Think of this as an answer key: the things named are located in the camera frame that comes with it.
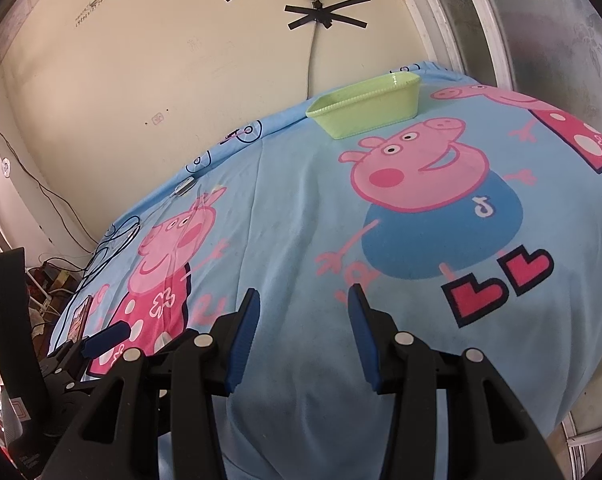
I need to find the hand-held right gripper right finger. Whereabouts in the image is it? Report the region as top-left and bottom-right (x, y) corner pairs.
(347, 283), (552, 480)

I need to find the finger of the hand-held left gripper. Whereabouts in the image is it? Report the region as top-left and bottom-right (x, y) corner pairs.
(46, 321), (134, 391)

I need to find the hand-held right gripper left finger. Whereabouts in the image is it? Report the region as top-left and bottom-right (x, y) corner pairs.
(41, 287), (261, 480)

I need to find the green plastic basin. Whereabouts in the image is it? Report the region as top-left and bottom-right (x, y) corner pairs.
(306, 72), (422, 141)

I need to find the phone with picture screen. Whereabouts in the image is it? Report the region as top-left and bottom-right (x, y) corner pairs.
(66, 296), (92, 343)

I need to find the white metal rack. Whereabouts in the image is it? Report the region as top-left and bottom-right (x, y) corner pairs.
(26, 265), (89, 321)

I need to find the blue cartoon pig printed blanket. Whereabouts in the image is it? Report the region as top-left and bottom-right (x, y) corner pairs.
(48, 60), (602, 480)

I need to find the white framed glass door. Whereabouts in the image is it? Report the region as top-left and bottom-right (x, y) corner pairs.
(383, 0), (602, 461)

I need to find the black tape cross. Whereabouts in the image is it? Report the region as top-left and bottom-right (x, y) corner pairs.
(284, 0), (371, 31)

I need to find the thin black wall cable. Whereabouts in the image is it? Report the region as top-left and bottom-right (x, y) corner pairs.
(0, 100), (99, 253)

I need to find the grey wall cable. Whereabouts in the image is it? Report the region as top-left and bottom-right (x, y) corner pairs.
(303, 22), (322, 100)

